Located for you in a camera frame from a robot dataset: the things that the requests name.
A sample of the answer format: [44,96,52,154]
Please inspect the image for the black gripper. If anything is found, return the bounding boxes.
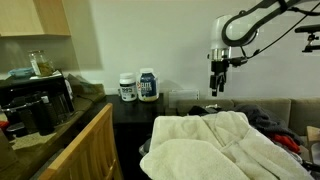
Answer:
[208,59,231,98]

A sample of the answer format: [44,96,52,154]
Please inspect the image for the cream white terry towel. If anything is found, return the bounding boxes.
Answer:
[139,111,315,180]

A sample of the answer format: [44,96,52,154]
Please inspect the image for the wooden board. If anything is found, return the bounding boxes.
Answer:
[306,125,320,144]

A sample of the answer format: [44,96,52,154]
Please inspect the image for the black garment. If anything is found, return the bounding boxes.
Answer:
[187,104,218,117]

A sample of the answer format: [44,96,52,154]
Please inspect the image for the large blue-label protein tub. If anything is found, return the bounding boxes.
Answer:
[136,67,160,103]

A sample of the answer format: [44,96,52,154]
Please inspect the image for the black side table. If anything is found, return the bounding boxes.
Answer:
[105,94,167,180]

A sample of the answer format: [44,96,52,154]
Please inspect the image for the orange red cloth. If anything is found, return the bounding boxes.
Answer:
[268,133,301,155]

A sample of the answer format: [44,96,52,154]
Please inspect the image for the small black-label supplement tub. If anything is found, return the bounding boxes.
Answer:
[118,72,138,103]

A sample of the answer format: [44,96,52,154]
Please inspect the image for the grey shorts with green stripe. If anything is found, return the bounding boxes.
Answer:
[138,139,153,158]

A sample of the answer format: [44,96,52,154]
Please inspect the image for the black clamp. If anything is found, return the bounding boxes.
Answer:
[300,159,320,173]

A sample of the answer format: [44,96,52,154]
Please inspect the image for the crumpled brown bag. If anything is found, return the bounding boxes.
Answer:
[67,73,106,102]

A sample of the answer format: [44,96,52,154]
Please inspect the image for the wooden slatted chair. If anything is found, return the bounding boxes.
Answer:
[37,102,124,180]

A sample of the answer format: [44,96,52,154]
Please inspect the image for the glass carafe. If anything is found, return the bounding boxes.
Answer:
[49,93,73,125]

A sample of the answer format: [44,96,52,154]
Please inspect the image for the glass jar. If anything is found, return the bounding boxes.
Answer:
[28,49,56,77]

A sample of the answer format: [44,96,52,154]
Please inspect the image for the black coffee machine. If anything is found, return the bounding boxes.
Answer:
[0,70,75,116]

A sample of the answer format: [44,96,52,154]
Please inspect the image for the black coffee maker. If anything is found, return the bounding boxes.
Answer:
[1,93,56,137]

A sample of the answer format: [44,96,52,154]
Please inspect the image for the kitchen counter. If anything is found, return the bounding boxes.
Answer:
[0,93,107,180]

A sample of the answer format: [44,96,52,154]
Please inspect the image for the blue bowl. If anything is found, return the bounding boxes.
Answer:
[8,67,35,80]

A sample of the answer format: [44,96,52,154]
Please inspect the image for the red kitchen item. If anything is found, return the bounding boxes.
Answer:
[0,120,11,132]

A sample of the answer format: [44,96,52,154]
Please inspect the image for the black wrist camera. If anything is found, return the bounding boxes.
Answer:
[229,56,250,68]

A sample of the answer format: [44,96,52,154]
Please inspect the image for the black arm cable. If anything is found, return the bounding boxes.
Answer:
[239,2,320,62]

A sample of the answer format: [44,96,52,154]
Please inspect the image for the light wood wall cabinet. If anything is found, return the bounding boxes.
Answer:
[0,0,72,38]

